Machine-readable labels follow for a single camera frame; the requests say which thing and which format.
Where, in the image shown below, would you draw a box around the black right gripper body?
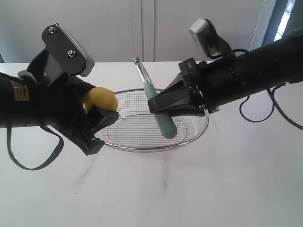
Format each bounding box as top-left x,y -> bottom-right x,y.
178,56 -> 251,114

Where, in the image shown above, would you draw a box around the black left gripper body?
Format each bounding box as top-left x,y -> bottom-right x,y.
23,49 -> 95,125

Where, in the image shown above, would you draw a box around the yellow lemon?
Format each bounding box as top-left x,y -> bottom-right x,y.
81,87 -> 118,114

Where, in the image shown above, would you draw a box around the teal handled peeler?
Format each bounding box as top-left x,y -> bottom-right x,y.
132,56 -> 178,140

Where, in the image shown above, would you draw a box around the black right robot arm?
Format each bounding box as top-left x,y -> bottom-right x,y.
148,30 -> 303,117

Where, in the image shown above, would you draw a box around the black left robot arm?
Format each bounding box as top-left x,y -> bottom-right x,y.
0,50 -> 119,155

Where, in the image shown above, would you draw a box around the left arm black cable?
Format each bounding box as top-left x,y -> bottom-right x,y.
6,120 -> 64,171

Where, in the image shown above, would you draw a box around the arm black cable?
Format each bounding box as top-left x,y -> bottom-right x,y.
232,48 -> 303,131
6,120 -> 64,171

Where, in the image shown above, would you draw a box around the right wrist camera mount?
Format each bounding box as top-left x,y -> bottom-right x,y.
189,18 -> 235,60

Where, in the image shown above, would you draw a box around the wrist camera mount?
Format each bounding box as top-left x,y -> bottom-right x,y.
189,18 -> 235,60
42,23 -> 95,77

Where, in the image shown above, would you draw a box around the oval wire mesh basket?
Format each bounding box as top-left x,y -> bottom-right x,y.
95,88 -> 209,153

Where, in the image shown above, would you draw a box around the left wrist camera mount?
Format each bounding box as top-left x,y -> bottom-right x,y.
42,23 -> 95,77

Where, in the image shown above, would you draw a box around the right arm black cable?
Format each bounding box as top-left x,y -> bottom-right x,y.
232,48 -> 303,131

